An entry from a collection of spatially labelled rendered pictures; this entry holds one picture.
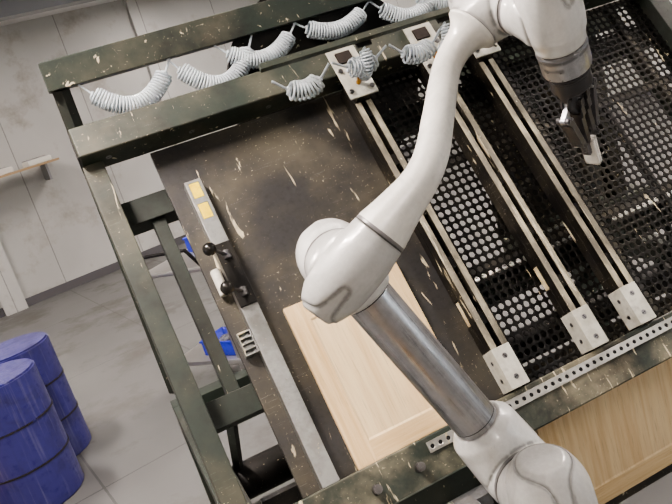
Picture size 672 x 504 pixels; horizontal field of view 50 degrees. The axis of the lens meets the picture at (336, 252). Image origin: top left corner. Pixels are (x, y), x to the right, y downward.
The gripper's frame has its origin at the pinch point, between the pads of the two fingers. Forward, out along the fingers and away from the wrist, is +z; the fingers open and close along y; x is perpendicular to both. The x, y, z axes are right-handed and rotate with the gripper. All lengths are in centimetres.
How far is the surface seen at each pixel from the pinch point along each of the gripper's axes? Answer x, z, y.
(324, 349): -68, 45, 45
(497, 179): -56, 52, -31
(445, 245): -57, 50, -2
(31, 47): -964, 185, -244
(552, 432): -30, 116, 17
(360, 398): -56, 55, 50
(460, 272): -51, 56, 3
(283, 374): -71, 39, 58
